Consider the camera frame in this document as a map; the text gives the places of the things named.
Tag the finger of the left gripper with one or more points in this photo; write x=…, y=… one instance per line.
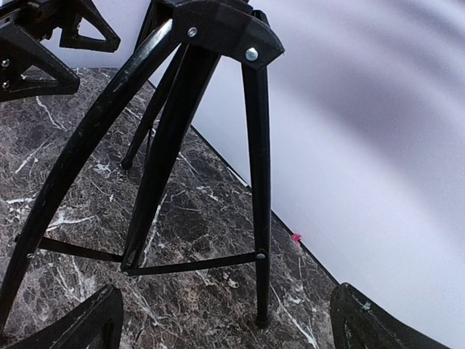
x=19, y=52
x=83, y=27

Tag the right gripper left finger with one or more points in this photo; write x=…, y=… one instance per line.
x=95, y=323

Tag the black music stand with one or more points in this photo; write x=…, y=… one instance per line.
x=192, y=36

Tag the pink tape scrap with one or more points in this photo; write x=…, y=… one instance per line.
x=297, y=239

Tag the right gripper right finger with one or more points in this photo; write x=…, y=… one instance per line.
x=358, y=322

